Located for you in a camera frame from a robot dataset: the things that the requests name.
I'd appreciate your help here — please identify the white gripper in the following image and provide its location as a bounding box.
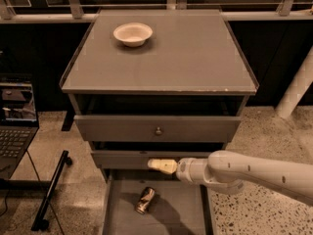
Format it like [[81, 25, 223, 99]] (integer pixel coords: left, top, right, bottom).
[[148, 158, 210, 185]]

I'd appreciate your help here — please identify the orange soda can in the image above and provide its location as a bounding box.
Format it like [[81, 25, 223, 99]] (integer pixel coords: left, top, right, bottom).
[[135, 187, 156, 214]]

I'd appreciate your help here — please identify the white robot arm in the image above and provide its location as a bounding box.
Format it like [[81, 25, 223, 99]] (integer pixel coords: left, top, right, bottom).
[[148, 150, 313, 206]]

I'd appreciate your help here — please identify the bottom grey drawer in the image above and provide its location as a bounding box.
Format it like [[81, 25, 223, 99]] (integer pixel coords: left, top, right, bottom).
[[102, 171, 215, 235]]

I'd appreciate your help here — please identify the grey drawer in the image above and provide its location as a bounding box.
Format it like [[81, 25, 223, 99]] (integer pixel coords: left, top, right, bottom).
[[91, 150, 211, 169], [102, 171, 215, 235], [74, 115, 241, 143]]

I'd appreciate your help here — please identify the middle grey drawer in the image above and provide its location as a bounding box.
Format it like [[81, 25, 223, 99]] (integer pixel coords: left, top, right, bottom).
[[91, 150, 211, 169]]

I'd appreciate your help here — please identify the top grey drawer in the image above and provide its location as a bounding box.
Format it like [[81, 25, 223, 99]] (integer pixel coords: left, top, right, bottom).
[[74, 115, 241, 143]]

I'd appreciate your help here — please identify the grey drawer cabinet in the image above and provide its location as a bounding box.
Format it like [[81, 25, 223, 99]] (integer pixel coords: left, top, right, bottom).
[[60, 9, 260, 235]]

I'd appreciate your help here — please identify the white paper bowl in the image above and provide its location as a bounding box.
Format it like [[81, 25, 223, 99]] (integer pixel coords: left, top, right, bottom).
[[113, 23, 153, 47]]

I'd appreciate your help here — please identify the black table leg stand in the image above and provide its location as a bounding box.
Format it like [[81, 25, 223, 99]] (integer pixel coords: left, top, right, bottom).
[[0, 150, 73, 232]]

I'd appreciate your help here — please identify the black laptop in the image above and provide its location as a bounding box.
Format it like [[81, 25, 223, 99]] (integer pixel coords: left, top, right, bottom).
[[0, 73, 39, 180]]

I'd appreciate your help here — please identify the metal window railing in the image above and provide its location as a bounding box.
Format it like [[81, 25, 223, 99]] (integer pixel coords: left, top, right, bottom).
[[0, 0, 313, 24]]

